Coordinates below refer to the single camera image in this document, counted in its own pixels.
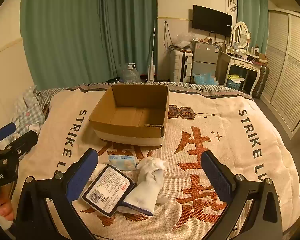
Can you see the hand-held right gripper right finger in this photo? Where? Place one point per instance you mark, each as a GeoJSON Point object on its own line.
{"type": "Point", "coordinates": [216, 175]}

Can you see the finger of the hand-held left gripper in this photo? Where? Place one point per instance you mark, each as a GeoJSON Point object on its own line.
{"type": "Point", "coordinates": [5, 131]}
{"type": "Point", "coordinates": [23, 140]}

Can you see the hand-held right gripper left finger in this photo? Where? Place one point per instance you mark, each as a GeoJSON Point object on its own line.
{"type": "Point", "coordinates": [82, 173]}

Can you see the cream white cloth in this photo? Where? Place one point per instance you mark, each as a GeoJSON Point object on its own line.
{"type": "Point", "coordinates": [99, 171]}

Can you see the black-edged white packet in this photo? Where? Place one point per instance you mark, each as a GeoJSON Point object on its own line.
{"type": "Point", "coordinates": [107, 190]}

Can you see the light blue tissue packet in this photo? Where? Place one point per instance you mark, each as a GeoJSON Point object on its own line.
{"type": "Point", "coordinates": [122, 162]}

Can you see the white sock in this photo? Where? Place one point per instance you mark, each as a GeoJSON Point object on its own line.
{"type": "Point", "coordinates": [147, 187]}

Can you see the brown cardboard box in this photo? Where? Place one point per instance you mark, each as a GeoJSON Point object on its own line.
{"type": "Point", "coordinates": [127, 116]}

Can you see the person's left hand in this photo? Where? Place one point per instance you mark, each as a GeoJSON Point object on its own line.
{"type": "Point", "coordinates": [3, 206]}

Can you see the checked bedding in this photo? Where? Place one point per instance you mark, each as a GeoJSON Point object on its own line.
{"type": "Point", "coordinates": [30, 115]}

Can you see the cream printed blanket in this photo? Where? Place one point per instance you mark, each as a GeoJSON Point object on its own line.
{"type": "Point", "coordinates": [215, 120]}

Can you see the teal waste basket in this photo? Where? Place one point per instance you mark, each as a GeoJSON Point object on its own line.
{"type": "Point", "coordinates": [235, 83]}

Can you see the blue plastic bag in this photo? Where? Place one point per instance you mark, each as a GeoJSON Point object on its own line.
{"type": "Point", "coordinates": [205, 78]}

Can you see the dark suitcase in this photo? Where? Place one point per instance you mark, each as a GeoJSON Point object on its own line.
{"type": "Point", "coordinates": [261, 80]}

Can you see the clear water jug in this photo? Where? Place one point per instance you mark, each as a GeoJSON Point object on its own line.
{"type": "Point", "coordinates": [130, 75]}

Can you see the green curtain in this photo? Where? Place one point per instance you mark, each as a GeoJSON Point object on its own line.
{"type": "Point", "coordinates": [252, 17]}
{"type": "Point", "coordinates": [62, 35]}
{"type": "Point", "coordinates": [130, 30]}

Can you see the white suitcase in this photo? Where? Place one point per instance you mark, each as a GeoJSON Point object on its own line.
{"type": "Point", "coordinates": [180, 66]}

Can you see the white dressing table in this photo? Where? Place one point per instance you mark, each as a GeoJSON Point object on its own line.
{"type": "Point", "coordinates": [240, 62]}

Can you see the white stick vacuum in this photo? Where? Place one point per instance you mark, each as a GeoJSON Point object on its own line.
{"type": "Point", "coordinates": [151, 73]}

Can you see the grey small fridge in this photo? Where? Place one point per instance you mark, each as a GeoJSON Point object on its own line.
{"type": "Point", "coordinates": [205, 55]}

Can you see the white louvred wardrobe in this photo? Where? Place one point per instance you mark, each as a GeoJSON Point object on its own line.
{"type": "Point", "coordinates": [290, 67]}

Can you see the clear plastic bag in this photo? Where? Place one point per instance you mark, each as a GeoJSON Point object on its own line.
{"type": "Point", "coordinates": [183, 41]}

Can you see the white oval mirror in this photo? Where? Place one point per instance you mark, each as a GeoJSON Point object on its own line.
{"type": "Point", "coordinates": [240, 34]}

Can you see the black wall television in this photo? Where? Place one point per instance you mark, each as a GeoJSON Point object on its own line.
{"type": "Point", "coordinates": [211, 20]}

